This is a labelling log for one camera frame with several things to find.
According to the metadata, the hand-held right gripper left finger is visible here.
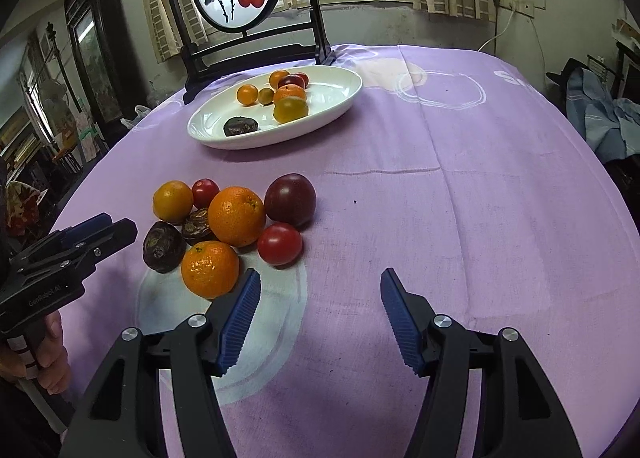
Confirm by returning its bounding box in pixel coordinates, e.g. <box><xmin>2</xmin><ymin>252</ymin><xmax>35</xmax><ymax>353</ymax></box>
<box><xmin>59</xmin><ymin>268</ymin><xmax>262</xmax><ymax>458</ymax></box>

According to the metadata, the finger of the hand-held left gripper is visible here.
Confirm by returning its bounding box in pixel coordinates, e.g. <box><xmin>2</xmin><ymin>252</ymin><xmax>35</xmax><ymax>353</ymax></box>
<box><xmin>15</xmin><ymin>219</ymin><xmax>138</xmax><ymax>289</ymax></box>
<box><xmin>12</xmin><ymin>212</ymin><xmax>114</xmax><ymax>269</ymax></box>

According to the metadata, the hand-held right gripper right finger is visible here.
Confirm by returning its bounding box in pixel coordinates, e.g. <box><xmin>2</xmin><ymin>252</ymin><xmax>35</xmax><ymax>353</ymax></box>
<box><xmin>380</xmin><ymin>268</ymin><xmax>583</xmax><ymax>458</ymax></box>

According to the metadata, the bumpy mandarin orange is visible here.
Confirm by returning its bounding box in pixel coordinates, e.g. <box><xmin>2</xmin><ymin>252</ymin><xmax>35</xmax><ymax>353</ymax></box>
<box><xmin>273</xmin><ymin>85</ymin><xmax>307</xmax><ymax>106</ymax></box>
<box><xmin>181</xmin><ymin>241</ymin><xmax>240</xmax><ymax>300</ymax></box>
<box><xmin>208</xmin><ymin>186</ymin><xmax>267</xmax><ymax>248</ymax></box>

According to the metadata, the dark brown date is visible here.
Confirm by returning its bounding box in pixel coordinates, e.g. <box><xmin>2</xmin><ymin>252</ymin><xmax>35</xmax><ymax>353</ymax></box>
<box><xmin>223</xmin><ymin>116</ymin><xmax>259</xmax><ymax>138</ymax></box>

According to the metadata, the greenish smooth orange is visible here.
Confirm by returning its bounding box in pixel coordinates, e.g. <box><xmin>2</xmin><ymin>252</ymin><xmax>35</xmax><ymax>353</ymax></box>
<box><xmin>272</xmin><ymin>96</ymin><xmax>310</xmax><ymax>124</ymax></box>

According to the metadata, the white oval plate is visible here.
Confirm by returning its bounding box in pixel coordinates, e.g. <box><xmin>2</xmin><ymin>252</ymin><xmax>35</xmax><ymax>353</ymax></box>
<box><xmin>187</xmin><ymin>66</ymin><xmax>363</xmax><ymax>151</ymax></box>

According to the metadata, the person's left hand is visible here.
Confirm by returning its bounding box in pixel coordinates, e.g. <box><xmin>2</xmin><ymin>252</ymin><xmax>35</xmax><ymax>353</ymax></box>
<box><xmin>0</xmin><ymin>310</ymin><xmax>72</xmax><ymax>391</ymax></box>

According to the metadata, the large wrinkled passion fruit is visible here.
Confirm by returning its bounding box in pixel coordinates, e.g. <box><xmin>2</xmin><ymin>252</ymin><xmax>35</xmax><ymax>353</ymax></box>
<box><xmin>143</xmin><ymin>221</ymin><xmax>187</xmax><ymax>274</ymax></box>

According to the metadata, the floral cloth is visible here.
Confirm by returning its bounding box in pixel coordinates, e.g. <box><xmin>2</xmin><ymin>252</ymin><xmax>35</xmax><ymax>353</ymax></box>
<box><xmin>5</xmin><ymin>180</ymin><xmax>42</xmax><ymax>235</ymax></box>

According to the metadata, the small wrinkled passion fruit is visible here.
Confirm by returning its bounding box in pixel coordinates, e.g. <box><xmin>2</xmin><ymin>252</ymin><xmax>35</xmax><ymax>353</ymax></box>
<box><xmin>181</xmin><ymin>208</ymin><xmax>216</xmax><ymax>245</ymax></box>

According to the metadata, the large red tomato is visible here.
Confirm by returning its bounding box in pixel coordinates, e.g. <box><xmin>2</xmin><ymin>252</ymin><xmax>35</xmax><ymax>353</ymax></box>
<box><xmin>257</xmin><ymin>222</ymin><xmax>304</xmax><ymax>267</ymax></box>

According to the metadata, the purple tablecloth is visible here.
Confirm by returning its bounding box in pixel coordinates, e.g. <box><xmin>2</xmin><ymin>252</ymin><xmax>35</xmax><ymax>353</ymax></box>
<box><xmin>50</xmin><ymin>43</ymin><xmax>640</xmax><ymax>458</ymax></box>

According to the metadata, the white plastic bag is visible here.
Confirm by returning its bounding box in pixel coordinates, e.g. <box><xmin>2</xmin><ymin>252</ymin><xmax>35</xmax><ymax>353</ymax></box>
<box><xmin>120</xmin><ymin>104</ymin><xmax>151</xmax><ymax>129</ymax></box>

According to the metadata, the dark wooden framed picture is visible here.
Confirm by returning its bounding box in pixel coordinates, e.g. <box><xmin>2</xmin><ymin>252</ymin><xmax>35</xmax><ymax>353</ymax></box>
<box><xmin>64</xmin><ymin>0</ymin><xmax>126</xmax><ymax>125</ymax></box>

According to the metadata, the blue cloth pile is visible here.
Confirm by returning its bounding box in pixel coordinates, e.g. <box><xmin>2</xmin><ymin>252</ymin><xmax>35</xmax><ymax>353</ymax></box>
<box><xmin>567</xmin><ymin>67</ymin><xmax>640</xmax><ymax>159</ymax></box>

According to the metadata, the white power cable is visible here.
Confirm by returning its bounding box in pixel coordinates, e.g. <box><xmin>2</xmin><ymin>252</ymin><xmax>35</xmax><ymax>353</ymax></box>
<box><xmin>477</xmin><ymin>8</ymin><xmax>516</xmax><ymax>54</ymax></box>

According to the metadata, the wall socket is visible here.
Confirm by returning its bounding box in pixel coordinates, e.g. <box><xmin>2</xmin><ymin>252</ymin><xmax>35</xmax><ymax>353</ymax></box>
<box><xmin>492</xmin><ymin>0</ymin><xmax>536</xmax><ymax>17</ymax></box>

